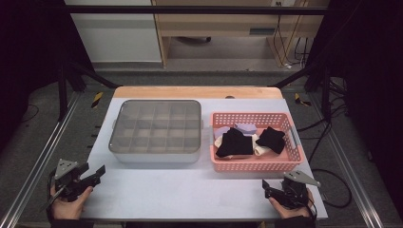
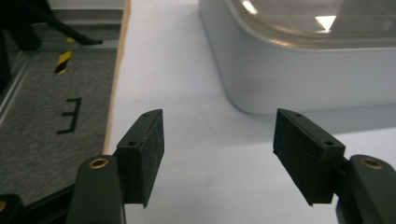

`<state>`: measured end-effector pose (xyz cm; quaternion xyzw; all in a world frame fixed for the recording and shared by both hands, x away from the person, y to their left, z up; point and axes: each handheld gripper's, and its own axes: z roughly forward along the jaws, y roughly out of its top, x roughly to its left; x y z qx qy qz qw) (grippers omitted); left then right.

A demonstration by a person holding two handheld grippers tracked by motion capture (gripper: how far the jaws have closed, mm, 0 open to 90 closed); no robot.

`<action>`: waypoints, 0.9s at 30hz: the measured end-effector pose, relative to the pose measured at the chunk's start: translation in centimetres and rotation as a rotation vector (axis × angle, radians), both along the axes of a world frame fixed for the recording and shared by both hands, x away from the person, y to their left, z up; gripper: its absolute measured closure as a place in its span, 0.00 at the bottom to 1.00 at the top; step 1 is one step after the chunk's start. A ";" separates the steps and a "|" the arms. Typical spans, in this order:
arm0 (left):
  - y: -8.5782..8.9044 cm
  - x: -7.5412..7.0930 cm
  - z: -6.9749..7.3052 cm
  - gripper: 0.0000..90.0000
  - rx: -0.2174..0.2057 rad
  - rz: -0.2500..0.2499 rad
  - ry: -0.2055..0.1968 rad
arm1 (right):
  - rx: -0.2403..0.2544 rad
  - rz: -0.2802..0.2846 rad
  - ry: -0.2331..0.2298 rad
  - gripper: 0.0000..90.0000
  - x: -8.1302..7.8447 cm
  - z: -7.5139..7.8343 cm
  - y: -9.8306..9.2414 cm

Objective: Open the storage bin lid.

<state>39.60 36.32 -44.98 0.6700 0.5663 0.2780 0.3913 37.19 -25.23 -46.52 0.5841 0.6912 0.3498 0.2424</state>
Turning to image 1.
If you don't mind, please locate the right hand-held gripper cable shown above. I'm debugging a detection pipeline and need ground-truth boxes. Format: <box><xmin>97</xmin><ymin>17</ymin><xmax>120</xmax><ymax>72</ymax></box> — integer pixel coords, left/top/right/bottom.
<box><xmin>305</xmin><ymin>202</ymin><xmax>318</xmax><ymax>222</ymax></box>

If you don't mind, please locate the black curtain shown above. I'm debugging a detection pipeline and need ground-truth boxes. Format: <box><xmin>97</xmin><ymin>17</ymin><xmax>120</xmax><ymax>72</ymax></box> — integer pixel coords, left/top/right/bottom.
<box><xmin>0</xmin><ymin>0</ymin><xmax>94</xmax><ymax>153</ymax></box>
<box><xmin>305</xmin><ymin>0</ymin><xmax>403</xmax><ymax>219</ymax></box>

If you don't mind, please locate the pink plastic basket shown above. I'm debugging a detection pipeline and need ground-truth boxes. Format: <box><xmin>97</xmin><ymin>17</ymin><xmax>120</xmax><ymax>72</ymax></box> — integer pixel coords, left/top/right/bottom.
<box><xmin>210</xmin><ymin>111</ymin><xmax>305</xmax><ymax>174</ymax></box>

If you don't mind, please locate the hand-held gripper cable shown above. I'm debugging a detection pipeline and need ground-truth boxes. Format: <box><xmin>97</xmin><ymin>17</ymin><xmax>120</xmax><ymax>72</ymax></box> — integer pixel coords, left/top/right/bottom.
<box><xmin>47</xmin><ymin>170</ymin><xmax>58</xmax><ymax>219</ymax></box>
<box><xmin>305</xmin><ymin>202</ymin><xmax>318</xmax><ymax>222</ymax></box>

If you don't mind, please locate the person's right hand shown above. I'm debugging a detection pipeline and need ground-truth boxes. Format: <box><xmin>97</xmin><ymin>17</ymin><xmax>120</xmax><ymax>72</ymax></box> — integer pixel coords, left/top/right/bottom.
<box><xmin>269</xmin><ymin>189</ymin><xmax>316</xmax><ymax>219</ymax></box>

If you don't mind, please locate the translucent grey box lid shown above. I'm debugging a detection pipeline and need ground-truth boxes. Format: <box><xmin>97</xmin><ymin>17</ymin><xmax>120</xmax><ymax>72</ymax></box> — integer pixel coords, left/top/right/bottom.
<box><xmin>108</xmin><ymin>99</ymin><xmax>202</xmax><ymax>155</ymax></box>

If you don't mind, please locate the black sock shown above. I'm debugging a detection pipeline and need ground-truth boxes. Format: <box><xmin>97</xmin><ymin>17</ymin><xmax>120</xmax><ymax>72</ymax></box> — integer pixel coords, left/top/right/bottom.
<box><xmin>215</xmin><ymin>127</ymin><xmax>255</xmax><ymax>159</ymax></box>
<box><xmin>255</xmin><ymin>126</ymin><xmax>287</xmax><ymax>155</ymax></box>

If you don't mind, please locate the left hand-held gripper cable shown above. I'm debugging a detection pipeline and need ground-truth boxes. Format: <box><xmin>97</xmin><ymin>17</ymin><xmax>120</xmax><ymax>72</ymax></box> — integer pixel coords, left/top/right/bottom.
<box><xmin>47</xmin><ymin>170</ymin><xmax>58</xmax><ymax>219</ymax></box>

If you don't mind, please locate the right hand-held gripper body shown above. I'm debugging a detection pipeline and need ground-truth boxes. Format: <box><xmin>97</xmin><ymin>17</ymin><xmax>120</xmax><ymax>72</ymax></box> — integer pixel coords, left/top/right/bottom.
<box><xmin>275</xmin><ymin>170</ymin><xmax>321</xmax><ymax>210</ymax></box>

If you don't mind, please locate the yellow black tape marker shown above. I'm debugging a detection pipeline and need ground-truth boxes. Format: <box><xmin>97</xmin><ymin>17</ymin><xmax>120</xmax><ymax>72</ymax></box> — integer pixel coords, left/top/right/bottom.
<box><xmin>294</xmin><ymin>92</ymin><xmax>312</xmax><ymax>107</ymax></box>
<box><xmin>90</xmin><ymin>91</ymin><xmax>105</xmax><ymax>109</ymax></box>

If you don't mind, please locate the person's left hand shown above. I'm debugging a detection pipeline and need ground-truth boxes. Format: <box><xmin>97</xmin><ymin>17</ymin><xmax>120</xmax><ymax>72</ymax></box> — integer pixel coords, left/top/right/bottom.
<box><xmin>49</xmin><ymin>186</ymin><xmax>94</xmax><ymax>220</ymax></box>

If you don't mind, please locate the wooden desk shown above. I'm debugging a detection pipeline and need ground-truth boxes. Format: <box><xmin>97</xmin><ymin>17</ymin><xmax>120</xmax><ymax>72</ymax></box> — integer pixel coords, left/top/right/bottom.
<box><xmin>151</xmin><ymin>0</ymin><xmax>331</xmax><ymax>68</ymax></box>

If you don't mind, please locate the white divided storage box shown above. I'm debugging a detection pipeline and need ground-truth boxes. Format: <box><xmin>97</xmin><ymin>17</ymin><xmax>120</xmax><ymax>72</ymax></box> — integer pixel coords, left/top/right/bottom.
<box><xmin>108</xmin><ymin>99</ymin><xmax>203</xmax><ymax>164</ymax></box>

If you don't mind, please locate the black floor cable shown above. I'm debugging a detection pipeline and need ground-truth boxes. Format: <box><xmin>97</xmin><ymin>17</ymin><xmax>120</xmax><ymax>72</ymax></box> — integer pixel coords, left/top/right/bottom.
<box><xmin>308</xmin><ymin>167</ymin><xmax>354</xmax><ymax>210</ymax></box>
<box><xmin>20</xmin><ymin>104</ymin><xmax>41</xmax><ymax>124</ymax></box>
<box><xmin>296</xmin><ymin>104</ymin><xmax>348</xmax><ymax>165</ymax></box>

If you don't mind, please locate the black metal frame strut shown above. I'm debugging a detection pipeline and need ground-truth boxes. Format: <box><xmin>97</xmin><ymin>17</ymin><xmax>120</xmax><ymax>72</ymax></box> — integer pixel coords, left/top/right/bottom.
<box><xmin>56</xmin><ymin>60</ymin><xmax>120</xmax><ymax>123</ymax></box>
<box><xmin>272</xmin><ymin>61</ymin><xmax>334</xmax><ymax>123</ymax></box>

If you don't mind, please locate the white cabinet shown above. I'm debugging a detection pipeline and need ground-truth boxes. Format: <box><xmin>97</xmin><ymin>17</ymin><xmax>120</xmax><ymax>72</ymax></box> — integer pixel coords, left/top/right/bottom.
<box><xmin>64</xmin><ymin>0</ymin><xmax>163</xmax><ymax>64</ymax></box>

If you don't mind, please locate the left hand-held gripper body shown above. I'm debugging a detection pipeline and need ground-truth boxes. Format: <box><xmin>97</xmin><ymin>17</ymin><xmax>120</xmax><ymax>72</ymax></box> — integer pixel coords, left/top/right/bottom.
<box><xmin>54</xmin><ymin>159</ymin><xmax>93</xmax><ymax>202</ymax></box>

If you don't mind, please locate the black hanging cable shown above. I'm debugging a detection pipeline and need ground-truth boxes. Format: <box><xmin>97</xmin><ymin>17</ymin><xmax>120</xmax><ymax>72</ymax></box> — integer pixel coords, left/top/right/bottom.
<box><xmin>274</xmin><ymin>2</ymin><xmax>288</xmax><ymax>65</ymax></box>
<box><xmin>294</xmin><ymin>37</ymin><xmax>310</xmax><ymax>68</ymax></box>

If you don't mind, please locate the yellow hanging cable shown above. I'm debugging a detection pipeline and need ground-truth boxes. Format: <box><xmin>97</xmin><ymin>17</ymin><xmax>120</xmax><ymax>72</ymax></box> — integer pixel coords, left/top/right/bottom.
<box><xmin>275</xmin><ymin>0</ymin><xmax>309</xmax><ymax>67</ymax></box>

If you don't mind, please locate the purple sock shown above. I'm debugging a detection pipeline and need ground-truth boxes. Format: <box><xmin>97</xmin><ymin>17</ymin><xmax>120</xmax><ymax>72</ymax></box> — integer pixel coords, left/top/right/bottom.
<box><xmin>234</xmin><ymin>123</ymin><xmax>259</xmax><ymax>136</ymax></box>
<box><xmin>214</xmin><ymin>125</ymin><xmax>234</xmax><ymax>141</ymax></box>

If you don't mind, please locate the black metal crossbar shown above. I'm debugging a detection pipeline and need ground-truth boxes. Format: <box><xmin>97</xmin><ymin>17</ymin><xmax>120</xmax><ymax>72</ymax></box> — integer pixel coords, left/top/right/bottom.
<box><xmin>63</xmin><ymin>4</ymin><xmax>329</xmax><ymax>16</ymax></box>

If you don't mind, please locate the aluminium floor rail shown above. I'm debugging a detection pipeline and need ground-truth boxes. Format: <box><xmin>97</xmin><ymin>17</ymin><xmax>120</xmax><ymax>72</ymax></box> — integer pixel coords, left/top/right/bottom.
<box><xmin>308</xmin><ymin>93</ymin><xmax>386</xmax><ymax>228</ymax></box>
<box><xmin>0</xmin><ymin>91</ymin><xmax>82</xmax><ymax>228</ymax></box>

